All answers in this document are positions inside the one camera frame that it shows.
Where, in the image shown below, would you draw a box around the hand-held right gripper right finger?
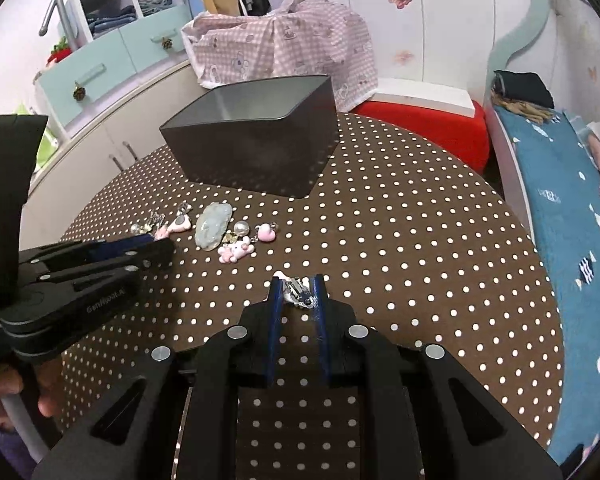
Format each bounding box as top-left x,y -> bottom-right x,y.
312,274 -> 566,480

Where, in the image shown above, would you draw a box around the pink bear charm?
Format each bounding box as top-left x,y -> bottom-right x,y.
218,241 -> 255,264

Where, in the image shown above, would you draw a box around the clear plastic bag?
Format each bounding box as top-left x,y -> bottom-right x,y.
565,112 -> 598,148

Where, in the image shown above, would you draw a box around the silver clip pearl earring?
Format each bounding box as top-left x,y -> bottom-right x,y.
272,271 -> 315,309

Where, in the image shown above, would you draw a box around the teal and white bed frame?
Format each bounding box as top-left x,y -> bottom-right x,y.
482,0 -> 600,241

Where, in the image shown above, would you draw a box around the white wardrobe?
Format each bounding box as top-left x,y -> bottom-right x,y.
280,0 -> 531,91

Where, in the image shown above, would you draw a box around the pink checked cloth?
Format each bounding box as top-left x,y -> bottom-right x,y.
181,0 -> 379,113

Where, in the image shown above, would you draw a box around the teal drawer unit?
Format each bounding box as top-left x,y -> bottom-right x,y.
35,0 -> 193,131

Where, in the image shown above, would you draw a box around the pale green jade pendant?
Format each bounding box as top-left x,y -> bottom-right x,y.
195,201 -> 236,249

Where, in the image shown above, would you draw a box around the brown polka dot tablecloth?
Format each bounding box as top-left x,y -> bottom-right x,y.
22,110 -> 566,480

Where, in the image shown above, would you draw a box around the white flat box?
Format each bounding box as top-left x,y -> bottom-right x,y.
372,78 -> 476,113

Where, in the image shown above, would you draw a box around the tan cloth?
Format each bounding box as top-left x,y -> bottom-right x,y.
492,87 -> 563,126

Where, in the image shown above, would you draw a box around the silver hair clip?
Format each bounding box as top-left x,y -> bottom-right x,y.
167,202 -> 193,233

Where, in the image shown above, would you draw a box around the blue printed bed sheet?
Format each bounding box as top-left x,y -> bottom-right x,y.
492,107 -> 600,466

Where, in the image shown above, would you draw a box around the red stool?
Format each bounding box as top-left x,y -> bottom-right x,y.
352,100 -> 491,173

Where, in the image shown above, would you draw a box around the dark grey metal box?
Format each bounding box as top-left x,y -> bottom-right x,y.
159,74 -> 340,200

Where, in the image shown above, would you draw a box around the black folded cloth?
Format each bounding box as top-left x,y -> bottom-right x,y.
494,70 -> 555,109

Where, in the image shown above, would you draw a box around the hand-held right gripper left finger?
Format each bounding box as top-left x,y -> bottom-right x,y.
32,276 -> 286,480

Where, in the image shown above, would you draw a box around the folded blue jeans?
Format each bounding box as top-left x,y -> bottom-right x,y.
89,5 -> 137,38

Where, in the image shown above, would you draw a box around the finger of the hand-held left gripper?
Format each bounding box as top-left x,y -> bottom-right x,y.
40,269 -> 143,333
19,236 -> 176,283

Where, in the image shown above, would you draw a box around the red and green toy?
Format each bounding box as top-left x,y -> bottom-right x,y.
47,37 -> 74,64

